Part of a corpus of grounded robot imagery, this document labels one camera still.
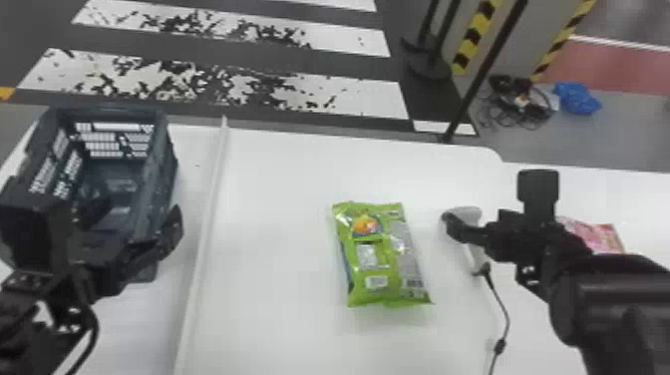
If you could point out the black basket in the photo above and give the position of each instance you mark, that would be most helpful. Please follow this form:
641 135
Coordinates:
112 157

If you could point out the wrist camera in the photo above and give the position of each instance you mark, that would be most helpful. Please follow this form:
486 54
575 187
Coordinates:
538 193
26 238

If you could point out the hand scanner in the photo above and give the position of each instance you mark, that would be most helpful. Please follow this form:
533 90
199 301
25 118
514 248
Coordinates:
467 214

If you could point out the black post on round foot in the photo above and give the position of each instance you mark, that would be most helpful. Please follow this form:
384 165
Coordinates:
429 52

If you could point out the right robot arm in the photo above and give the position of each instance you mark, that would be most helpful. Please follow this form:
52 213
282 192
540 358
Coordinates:
612 309

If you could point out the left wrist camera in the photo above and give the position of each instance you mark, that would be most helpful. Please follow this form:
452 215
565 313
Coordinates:
26 238

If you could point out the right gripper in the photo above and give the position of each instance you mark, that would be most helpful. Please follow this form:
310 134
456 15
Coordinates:
515 238

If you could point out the blue bag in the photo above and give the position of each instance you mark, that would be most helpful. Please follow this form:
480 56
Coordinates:
576 98

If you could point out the pink snack packet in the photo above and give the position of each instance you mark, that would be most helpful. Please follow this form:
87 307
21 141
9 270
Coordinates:
599 235

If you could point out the green snack packet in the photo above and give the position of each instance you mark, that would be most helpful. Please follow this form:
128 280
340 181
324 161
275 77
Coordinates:
379 254

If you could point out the striped post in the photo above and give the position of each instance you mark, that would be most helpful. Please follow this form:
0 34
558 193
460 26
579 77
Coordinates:
560 39
473 34

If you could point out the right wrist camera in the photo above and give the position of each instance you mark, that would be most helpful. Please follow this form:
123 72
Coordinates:
538 193

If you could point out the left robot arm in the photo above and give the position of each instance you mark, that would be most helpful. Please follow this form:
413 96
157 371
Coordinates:
31 324

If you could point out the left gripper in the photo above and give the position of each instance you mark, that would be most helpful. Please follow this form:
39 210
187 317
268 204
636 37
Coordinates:
112 264

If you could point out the black pole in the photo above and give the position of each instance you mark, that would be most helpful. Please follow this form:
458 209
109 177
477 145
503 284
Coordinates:
484 68

